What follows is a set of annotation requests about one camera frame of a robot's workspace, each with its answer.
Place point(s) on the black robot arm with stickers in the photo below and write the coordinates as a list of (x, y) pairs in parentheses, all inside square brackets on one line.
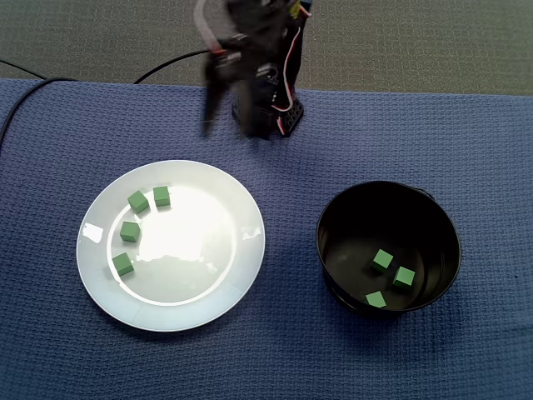
[(266, 121)]

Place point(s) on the blue waffle weave tablecloth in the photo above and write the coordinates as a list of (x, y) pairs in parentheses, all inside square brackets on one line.
[(291, 358)]

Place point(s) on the small green cube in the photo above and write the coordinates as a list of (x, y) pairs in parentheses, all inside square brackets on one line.
[(376, 300), (161, 196), (404, 277), (129, 231), (123, 263), (382, 260), (137, 201)]

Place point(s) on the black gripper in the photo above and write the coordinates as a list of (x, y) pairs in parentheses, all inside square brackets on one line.
[(226, 72)]

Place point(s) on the white round plate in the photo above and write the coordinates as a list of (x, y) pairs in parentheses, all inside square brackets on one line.
[(175, 275)]

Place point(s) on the black round container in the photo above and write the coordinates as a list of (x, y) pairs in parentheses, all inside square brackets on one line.
[(424, 233)]

